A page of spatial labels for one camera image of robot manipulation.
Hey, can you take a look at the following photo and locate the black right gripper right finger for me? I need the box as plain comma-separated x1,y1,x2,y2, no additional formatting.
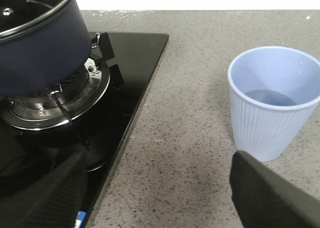
229,150,320,228

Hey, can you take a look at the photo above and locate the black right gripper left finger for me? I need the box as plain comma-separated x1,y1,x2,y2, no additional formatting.
0,152,87,228

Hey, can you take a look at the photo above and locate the dark blue cooking pot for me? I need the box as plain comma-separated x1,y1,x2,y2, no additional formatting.
0,0,92,96

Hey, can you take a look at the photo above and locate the blue energy label sticker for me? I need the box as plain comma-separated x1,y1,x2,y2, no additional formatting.
73,211,87,228

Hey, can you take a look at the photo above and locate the round gas burner head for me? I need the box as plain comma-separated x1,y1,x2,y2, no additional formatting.
0,57,111,131

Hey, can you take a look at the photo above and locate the black glass gas stove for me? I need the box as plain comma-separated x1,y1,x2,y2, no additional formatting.
0,32,169,228

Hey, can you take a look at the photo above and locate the blue ribbed plastic cup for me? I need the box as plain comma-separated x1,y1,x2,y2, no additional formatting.
227,46,320,162

